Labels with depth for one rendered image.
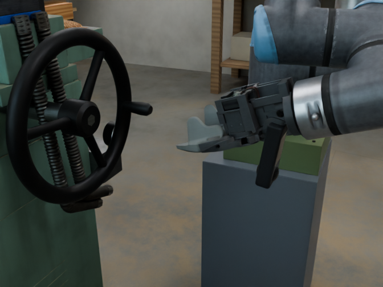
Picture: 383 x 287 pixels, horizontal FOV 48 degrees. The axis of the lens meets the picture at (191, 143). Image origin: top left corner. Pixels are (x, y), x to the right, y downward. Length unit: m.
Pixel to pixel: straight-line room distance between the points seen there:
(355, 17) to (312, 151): 0.47
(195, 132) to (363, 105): 0.26
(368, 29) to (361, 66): 0.08
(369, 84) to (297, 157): 0.53
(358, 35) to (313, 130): 0.16
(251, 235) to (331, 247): 0.66
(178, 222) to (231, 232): 0.67
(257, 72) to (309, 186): 0.31
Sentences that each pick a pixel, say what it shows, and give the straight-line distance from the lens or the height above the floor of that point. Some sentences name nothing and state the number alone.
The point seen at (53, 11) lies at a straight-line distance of 1.16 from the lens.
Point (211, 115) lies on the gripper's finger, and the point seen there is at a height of 0.80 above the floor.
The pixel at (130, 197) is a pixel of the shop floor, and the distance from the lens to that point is 2.07.
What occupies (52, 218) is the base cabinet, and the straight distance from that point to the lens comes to 1.02.
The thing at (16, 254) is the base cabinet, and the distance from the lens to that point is 0.98.
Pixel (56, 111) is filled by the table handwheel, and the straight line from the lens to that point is 0.75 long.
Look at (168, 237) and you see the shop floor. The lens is 1.79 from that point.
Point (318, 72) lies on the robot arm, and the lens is 1.09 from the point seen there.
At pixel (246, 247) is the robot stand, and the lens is 1.25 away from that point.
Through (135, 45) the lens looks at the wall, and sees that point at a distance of 4.51.
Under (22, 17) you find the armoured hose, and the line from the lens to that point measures 0.73.
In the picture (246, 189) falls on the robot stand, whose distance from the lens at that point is 1.15.
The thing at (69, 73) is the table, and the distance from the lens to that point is 0.83.
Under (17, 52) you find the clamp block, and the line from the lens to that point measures 0.74.
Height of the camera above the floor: 1.06
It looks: 24 degrees down
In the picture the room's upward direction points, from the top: straight up
